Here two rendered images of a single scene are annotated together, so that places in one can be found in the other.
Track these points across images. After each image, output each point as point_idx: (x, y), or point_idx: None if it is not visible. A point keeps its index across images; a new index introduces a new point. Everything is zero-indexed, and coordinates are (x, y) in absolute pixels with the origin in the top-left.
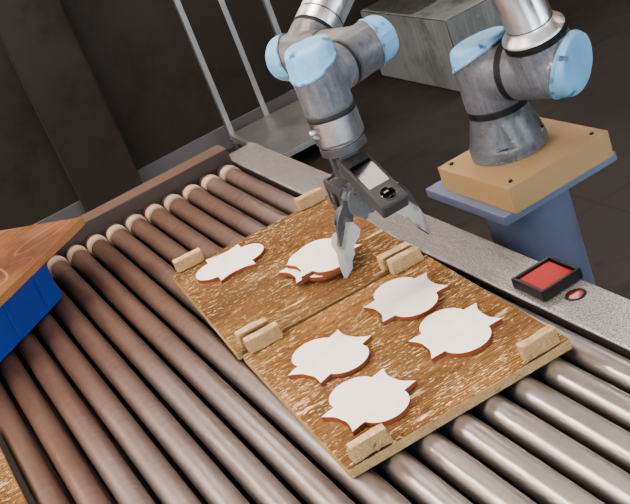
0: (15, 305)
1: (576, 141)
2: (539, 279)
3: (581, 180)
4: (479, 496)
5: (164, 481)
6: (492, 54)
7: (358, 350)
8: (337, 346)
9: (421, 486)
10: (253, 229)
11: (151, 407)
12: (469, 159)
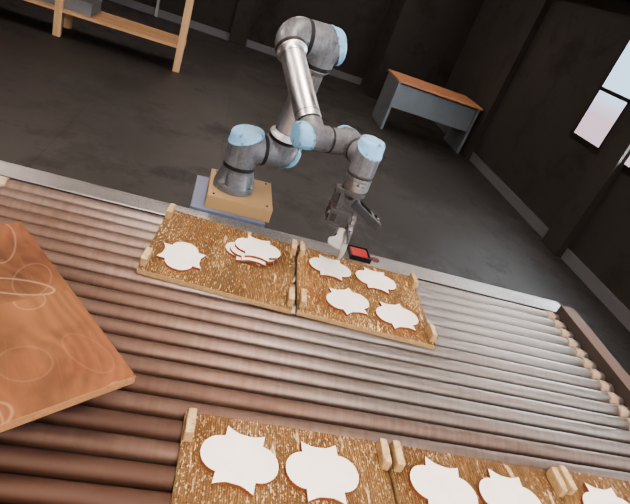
0: None
1: (264, 187)
2: (360, 254)
3: None
4: (465, 340)
5: (370, 385)
6: (264, 141)
7: (356, 295)
8: (344, 295)
9: (452, 343)
10: (134, 231)
11: (287, 354)
12: (220, 191)
